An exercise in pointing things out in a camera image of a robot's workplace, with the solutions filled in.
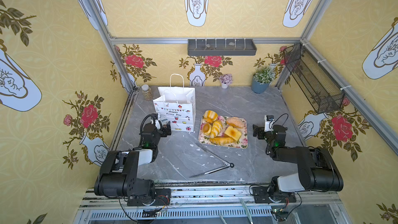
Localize small round yellow bun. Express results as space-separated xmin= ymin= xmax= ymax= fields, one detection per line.
xmin=202 ymin=122 xmax=212 ymax=136

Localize glass jar with sprinkles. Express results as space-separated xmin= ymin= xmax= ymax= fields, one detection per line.
xmin=142 ymin=84 xmax=153 ymax=101

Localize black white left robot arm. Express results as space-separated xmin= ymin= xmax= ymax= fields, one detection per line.
xmin=94 ymin=120 xmax=172 ymax=202

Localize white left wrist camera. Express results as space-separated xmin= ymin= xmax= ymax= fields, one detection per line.
xmin=152 ymin=119 xmax=162 ymax=130

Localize green plant blue pot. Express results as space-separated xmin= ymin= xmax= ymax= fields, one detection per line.
xmin=251 ymin=66 xmax=276 ymax=94

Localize long golden bread loaf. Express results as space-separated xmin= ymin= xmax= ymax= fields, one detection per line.
xmin=210 ymin=136 xmax=235 ymax=146

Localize square yellow toast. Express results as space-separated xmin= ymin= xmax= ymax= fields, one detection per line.
xmin=224 ymin=125 xmax=242 ymax=142

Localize black metal tongs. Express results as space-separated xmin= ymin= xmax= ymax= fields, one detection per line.
xmin=189 ymin=142 xmax=235 ymax=178

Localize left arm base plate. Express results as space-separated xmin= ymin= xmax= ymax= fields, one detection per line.
xmin=127 ymin=188 xmax=171 ymax=207

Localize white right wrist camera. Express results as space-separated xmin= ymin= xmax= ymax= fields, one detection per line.
xmin=264 ymin=115 xmax=275 ymax=132

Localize white printed paper bag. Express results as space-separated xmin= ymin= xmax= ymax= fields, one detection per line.
xmin=153 ymin=74 xmax=196 ymax=132

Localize striped twisted bread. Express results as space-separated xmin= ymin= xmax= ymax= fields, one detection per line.
xmin=210 ymin=120 xmax=222 ymax=139

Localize grey wall shelf rack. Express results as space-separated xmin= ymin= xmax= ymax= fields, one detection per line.
xmin=187 ymin=38 xmax=257 ymax=57

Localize small purple flower pot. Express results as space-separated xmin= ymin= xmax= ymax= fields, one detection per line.
xmin=219 ymin=74 xmax=233 ymax=89

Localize seeded brown bun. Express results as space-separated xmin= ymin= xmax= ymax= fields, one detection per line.
xmin=226 ymin=117 xmax=245 ymax=128

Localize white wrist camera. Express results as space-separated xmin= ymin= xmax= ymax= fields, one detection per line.
xmin=264 ymin=115 xmax=275 ymax=132
xmin=152 ymin=119 xmax=162 ymax=130

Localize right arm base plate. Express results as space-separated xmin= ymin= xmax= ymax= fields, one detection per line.
xmin=249 ymin=185 xmax=297 ymax=204

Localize floral rectangular tray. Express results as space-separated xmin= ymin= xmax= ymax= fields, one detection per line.
xmin=198 ymin=116 xmax=248 ymax=149

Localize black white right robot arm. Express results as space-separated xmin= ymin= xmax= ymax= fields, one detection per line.
xmin=252 ymin=124 xmax=344 ymax=194

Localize black wire mesh basket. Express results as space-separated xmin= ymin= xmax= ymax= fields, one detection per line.
xmin=283 ymin=44 xmax=345 ymax=114

